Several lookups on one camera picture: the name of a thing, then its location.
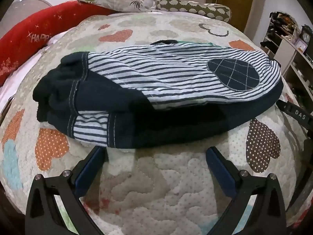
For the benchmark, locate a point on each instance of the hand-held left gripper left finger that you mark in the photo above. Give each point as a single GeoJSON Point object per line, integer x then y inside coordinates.
{"type": "Point", "coordinates": [91, 169]}

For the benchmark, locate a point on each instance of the heart-patterned quilt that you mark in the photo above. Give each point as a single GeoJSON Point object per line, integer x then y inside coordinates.
{"type": "Point", "coordinates": [159, 188]}

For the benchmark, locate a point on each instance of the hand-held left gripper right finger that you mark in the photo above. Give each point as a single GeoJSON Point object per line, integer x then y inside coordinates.
{"type": "Point", "coordinates": [221, 169]}

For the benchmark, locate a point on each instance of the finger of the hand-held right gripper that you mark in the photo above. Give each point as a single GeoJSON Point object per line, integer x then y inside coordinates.
{"type": "Point", "coordinates": [297, 116]}

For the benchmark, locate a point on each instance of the white bedsheet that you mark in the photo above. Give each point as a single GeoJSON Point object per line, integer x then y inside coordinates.
{"type": "Point", "coordinates": [14, 88]}

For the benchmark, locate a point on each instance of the cluttered shelf unit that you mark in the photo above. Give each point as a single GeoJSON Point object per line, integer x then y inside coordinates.
{"type": "Point", "coordinates": [289, 44]}

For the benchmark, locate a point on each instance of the green cloud-print bolster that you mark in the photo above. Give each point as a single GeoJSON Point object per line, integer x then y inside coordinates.
{"type": "Point", "coordinates": [195, 7]}

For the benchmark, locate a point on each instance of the long red bolster pillow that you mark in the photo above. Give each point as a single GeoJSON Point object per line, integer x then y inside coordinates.
{"type": "Point", "coordinates": [36, 29]}

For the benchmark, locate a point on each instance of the dark wooden bed frame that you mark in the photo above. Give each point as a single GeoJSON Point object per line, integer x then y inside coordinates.
{"type": "Point", "coordinates": [5, 109]}

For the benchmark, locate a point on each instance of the dark table clock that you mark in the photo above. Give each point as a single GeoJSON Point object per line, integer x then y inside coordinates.
{"type": "Point", "coordinates": [307, 35]}

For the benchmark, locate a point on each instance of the brown wooden door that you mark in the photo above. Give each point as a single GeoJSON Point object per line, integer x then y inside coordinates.
{"type": "Point", "coordinates": [234, 2]}

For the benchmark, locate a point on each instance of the striped navy pants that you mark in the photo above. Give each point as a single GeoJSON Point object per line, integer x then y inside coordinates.
{"type": "Point", "coordinates": [171, 78]}

